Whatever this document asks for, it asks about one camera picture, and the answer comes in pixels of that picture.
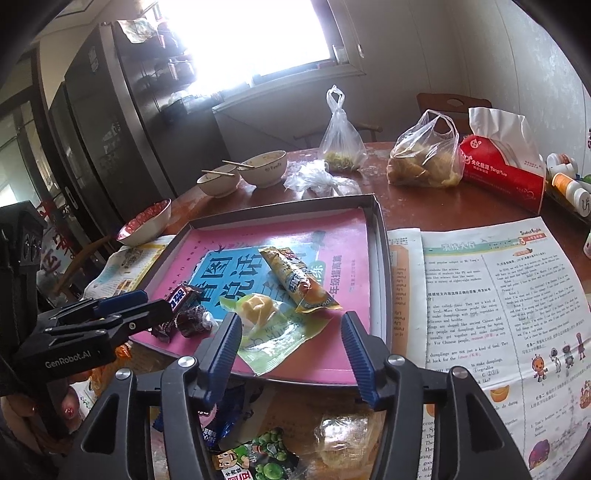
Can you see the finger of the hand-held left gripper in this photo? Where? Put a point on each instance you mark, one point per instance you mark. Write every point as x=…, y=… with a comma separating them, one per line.
x=134, y=321
x=120, y=302

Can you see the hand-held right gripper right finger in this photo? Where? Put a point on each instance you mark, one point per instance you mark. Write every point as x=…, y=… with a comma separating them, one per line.
x=360, y=360

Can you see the person's left hand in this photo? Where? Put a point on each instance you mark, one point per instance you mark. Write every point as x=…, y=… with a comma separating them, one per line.
x=67, y=406

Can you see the dark cardboard box tray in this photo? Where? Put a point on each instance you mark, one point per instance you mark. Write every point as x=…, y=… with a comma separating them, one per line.
x=381, y=277

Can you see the orange bread packet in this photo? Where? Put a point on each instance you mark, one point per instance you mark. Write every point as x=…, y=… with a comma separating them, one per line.
x=121, y=351

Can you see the black green pea packet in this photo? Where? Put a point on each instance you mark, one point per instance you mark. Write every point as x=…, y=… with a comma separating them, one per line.
x=263, y=461

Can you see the crumpled white plastic bag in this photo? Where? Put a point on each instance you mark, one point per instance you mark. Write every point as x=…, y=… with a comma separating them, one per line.
x=318, y=180

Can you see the wooden chopstick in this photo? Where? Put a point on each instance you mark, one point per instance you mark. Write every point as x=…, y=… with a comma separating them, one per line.
x=238, y=163
x=219, y=173

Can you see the dark brownie cake packet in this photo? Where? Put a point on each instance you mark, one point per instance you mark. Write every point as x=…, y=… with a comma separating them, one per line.
x=194, y=321

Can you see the plastic bag of fried pastry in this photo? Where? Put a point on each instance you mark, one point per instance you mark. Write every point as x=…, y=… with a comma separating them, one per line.
x=422, y=161

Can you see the brown chocolate bar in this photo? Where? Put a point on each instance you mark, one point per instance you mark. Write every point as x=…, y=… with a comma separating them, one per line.
x=182, y=297

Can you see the wooden chair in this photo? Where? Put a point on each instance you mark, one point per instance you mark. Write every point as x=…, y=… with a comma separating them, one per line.
x=90, y=263
x=455, y=104

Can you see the white ceramic bowl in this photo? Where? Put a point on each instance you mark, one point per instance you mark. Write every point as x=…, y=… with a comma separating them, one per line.
x=263, y=173
x=217, y=187

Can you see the red patterned bowl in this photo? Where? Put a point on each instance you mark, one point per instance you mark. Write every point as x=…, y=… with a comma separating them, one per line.
x=145, y=224

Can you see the colourful newspaper sheet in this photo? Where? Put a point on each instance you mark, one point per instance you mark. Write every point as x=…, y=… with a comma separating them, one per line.
x=124, y=267
x=485, y=300

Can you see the pink and blue book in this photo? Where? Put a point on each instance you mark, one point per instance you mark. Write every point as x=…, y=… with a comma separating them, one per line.
x=323, y=224

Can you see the tall tied clear plastic bag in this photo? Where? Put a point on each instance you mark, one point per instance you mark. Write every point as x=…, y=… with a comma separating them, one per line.
x=341, y=143

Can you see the light green pastry packet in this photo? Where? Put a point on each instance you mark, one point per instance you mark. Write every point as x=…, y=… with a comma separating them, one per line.
x=277, y=344

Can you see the small white bottle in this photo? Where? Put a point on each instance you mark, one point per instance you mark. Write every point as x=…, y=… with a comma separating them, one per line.
x=561, y=164

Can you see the orange capped white bottle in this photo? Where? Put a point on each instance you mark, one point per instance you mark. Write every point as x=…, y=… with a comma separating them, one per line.
x=570, y=187

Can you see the bright window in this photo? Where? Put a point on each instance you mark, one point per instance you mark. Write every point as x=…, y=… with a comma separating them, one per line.
x=258, y=37

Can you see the dark refrigerator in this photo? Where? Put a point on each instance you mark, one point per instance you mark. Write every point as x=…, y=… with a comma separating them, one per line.
x=115, y=138

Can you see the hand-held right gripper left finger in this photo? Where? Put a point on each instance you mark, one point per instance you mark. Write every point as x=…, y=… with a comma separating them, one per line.
x=221, y=360

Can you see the blue cookie packet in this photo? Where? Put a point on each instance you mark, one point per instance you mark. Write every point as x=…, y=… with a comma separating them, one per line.
x=222, y=427

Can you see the round green cracker packet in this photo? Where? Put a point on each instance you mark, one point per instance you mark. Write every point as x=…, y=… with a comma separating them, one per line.
x=341, y=438

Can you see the yellow snack packet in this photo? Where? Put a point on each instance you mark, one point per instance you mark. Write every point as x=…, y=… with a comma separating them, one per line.
x=300, y=281

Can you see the red tissue pack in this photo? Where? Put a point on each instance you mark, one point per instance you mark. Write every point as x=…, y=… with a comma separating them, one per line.
x=501, y=170

